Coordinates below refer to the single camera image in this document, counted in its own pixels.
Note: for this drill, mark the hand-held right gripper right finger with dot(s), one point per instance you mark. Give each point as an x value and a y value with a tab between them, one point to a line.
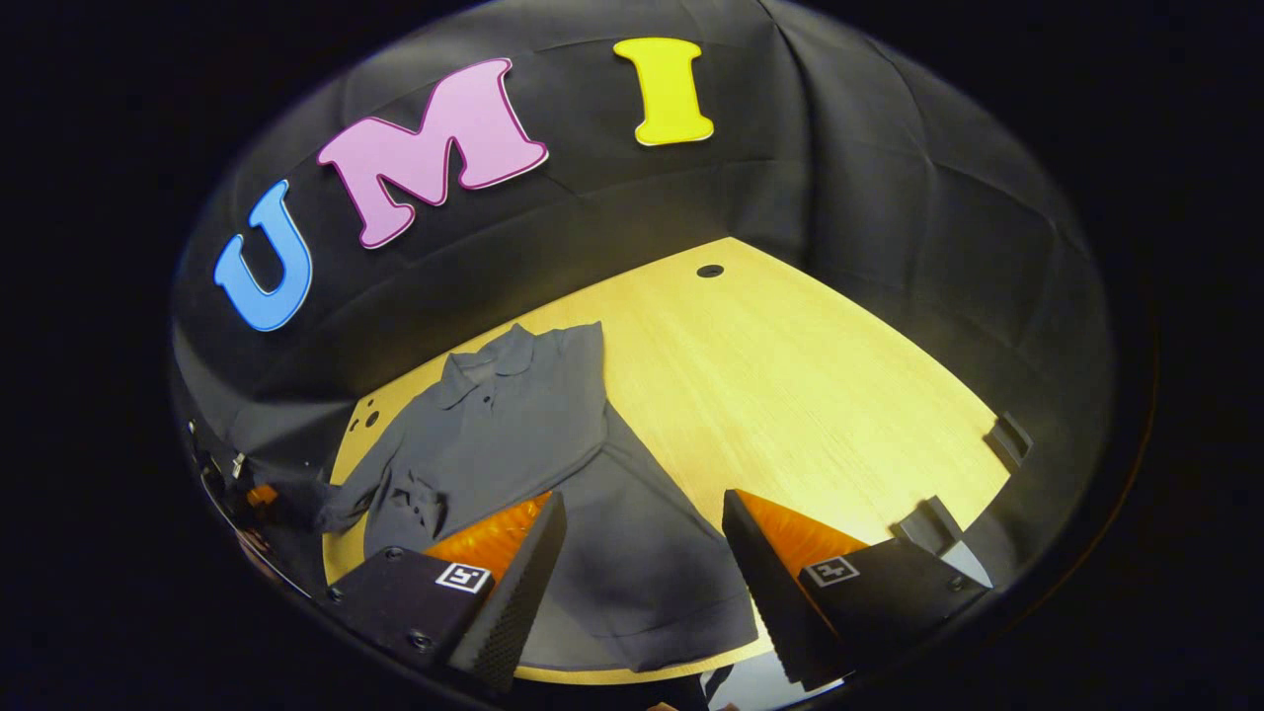
770	602

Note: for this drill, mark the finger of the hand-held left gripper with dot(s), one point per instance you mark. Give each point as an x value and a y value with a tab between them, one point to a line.
263	495

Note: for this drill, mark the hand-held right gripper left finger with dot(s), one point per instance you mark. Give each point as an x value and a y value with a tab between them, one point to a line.
518	602

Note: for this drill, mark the grey button shirt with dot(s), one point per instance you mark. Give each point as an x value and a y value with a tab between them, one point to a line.
513	415

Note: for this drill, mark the black backdrop cloth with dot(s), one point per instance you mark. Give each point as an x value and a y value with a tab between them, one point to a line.
839	148

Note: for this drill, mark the black table edge bracket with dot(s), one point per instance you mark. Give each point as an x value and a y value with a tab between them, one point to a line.
1009	439
933	523

